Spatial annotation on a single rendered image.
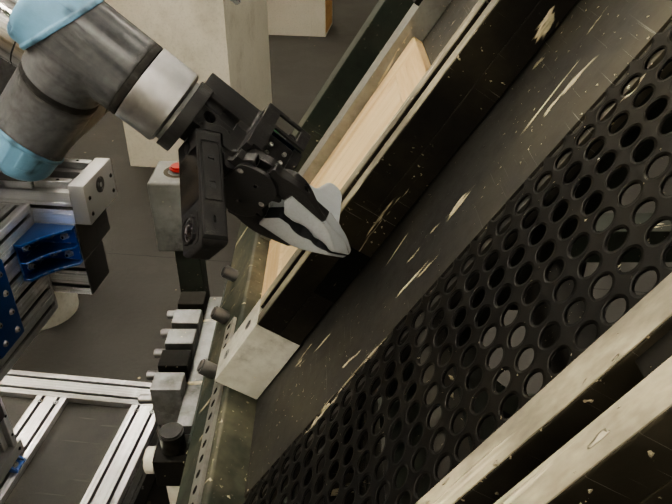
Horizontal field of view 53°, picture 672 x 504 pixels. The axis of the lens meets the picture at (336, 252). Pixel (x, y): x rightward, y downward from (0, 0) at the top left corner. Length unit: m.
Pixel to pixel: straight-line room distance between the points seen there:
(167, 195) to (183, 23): 2.01
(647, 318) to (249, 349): 0.70
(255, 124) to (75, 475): 1.40
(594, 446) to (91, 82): 0.48
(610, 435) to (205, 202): 0.39
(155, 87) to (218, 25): 2.83
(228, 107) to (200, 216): 0.12
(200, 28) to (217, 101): 2.82
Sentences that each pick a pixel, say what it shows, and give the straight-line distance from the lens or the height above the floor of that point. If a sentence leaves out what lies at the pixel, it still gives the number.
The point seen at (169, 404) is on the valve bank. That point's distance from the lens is 1.28.
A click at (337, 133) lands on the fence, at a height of 1.12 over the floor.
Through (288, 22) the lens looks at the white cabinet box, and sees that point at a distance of 6.17.
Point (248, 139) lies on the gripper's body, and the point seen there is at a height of 1.36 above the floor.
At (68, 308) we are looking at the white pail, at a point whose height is 0.04.
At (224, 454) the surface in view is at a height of 0.90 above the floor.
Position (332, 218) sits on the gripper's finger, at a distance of 0.66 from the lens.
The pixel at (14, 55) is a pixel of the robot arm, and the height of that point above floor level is 1.40.
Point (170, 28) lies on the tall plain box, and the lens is 3.53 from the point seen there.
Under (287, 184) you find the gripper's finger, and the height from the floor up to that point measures 1.33.
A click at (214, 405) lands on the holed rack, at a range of 1.02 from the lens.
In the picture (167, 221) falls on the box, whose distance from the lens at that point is 1.60.
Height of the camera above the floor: 1.61
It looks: 33 degrees down
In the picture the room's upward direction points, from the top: straight up
